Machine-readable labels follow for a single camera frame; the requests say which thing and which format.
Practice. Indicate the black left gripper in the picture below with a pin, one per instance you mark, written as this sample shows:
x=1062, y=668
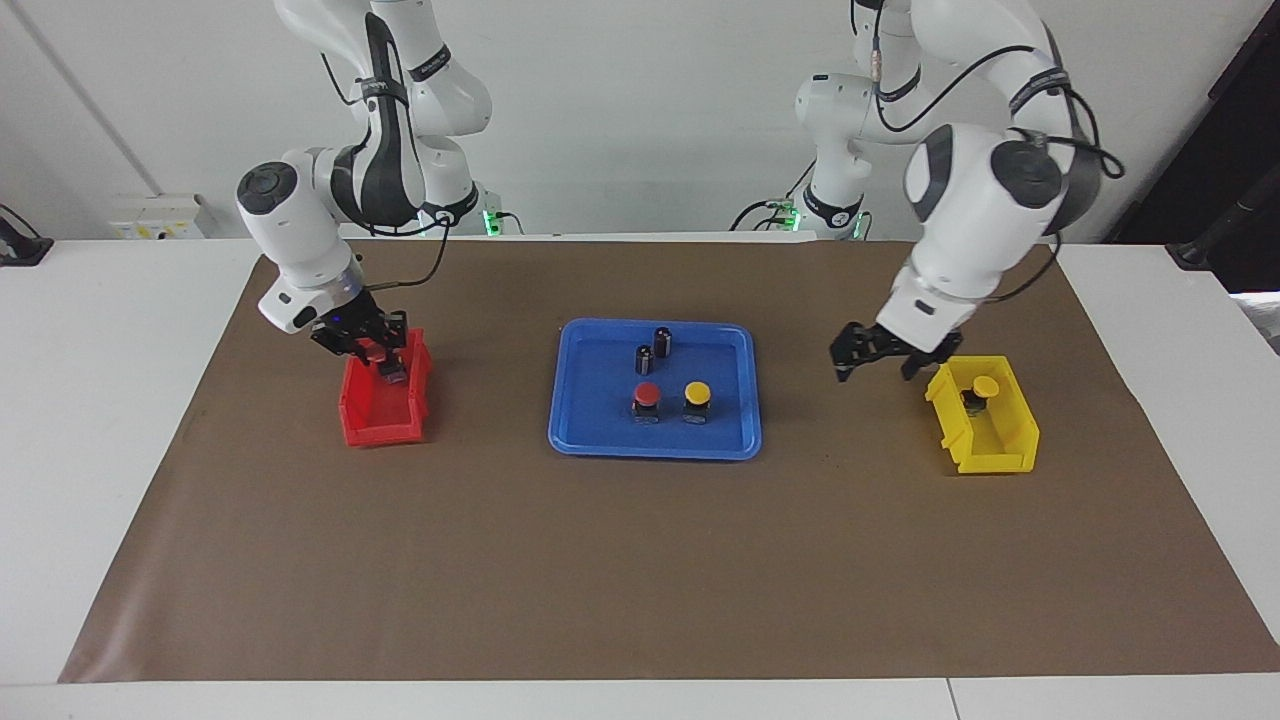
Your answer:
x=890, y=348

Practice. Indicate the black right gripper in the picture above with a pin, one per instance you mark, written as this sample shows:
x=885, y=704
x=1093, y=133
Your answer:
x=360, y=322

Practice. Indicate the red push button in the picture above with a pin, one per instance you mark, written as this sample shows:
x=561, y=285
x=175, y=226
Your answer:
x=375, y=350
x=647, y=392

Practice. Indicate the yellow push button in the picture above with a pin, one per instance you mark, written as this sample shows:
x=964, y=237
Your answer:
x=987, y=387
x=697, y=391

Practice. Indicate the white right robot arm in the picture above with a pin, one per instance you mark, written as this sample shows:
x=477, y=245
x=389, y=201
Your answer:
x=295, y=225

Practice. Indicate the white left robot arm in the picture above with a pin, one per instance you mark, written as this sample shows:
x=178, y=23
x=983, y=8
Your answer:
x=980, y=200

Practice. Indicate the blue plastic tray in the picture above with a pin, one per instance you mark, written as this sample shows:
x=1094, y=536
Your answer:
x=600, y=420

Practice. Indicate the red plastic bin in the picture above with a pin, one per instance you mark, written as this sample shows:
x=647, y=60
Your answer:
x=375, y=430

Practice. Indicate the yellow plastic bin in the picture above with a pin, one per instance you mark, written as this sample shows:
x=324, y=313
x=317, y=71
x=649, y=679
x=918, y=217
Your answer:
x=990, y=455

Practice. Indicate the black cylindrical capacitor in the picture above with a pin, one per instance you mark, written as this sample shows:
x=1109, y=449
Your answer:
x=663, y=342
x=644, y=360

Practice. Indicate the brown paper table mat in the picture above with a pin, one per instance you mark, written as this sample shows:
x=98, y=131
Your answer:
x=600, y=560

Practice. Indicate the black desk object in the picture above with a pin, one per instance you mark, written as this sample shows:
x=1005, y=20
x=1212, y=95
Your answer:
x=20, y=248

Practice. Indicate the dark background panel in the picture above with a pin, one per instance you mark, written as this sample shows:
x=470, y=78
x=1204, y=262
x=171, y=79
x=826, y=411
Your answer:
x=1200, y=120

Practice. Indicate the white wall socket box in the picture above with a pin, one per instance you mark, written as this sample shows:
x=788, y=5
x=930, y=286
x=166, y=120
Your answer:
x=160, y=220

